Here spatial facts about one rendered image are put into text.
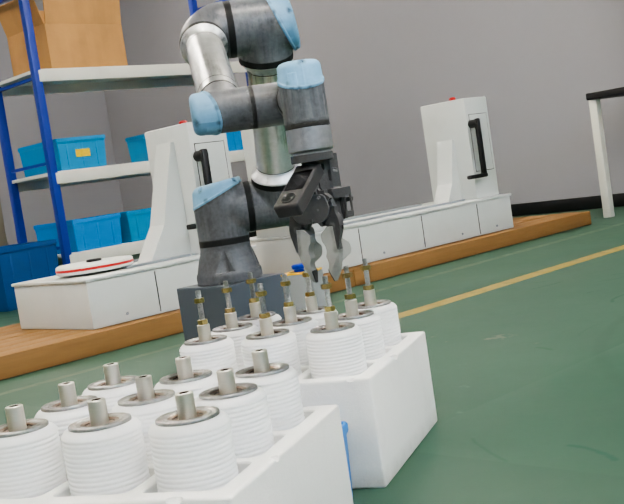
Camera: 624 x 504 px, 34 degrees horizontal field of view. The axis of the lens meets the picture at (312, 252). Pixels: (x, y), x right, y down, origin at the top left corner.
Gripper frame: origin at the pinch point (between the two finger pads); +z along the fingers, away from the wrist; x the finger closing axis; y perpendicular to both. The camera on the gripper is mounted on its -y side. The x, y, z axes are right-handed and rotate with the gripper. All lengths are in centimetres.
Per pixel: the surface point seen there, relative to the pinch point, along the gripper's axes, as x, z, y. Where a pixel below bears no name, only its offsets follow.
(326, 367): -0.7, 14.8, -4.1
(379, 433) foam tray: -9.1, 25.6, -4.6
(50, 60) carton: 400, -116, 340
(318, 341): 0.1, 10.4, -4.1
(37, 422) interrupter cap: 9, 9, -56
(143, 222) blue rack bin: 385, -3, 386
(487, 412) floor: -8, 34, 39
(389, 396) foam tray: -7.2, 21.7, 3.6
